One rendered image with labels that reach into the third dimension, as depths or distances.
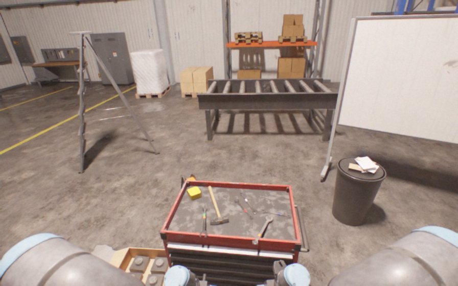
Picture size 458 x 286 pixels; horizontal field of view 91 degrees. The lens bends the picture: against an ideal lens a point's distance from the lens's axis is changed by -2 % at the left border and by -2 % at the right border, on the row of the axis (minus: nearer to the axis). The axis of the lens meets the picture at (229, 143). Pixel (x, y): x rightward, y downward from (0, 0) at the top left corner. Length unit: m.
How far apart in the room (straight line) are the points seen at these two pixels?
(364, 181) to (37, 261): 2.30
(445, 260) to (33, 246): 0.69
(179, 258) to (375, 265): 1.10
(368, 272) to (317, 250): 2.04
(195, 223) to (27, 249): 0.96
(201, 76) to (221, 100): 3.09
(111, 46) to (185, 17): 2.87
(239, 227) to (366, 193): 1.51
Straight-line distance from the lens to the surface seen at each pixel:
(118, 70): 9.86
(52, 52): 11.92
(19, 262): 0.55
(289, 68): 7.84
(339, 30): 9.15
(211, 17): 8.96
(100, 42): 10.02
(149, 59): 7.41
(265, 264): 1.36
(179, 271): 1.01
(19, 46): 12.85
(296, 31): 7.75
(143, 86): 7.64
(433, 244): 0.54
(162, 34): 9.30
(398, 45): 3.01
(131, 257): 2.40
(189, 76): 7.12
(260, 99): 3.98
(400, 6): 7.02
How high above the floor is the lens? 1.90
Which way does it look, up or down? 27 degrees down
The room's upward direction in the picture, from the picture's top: 2 degrees counter-clockwise
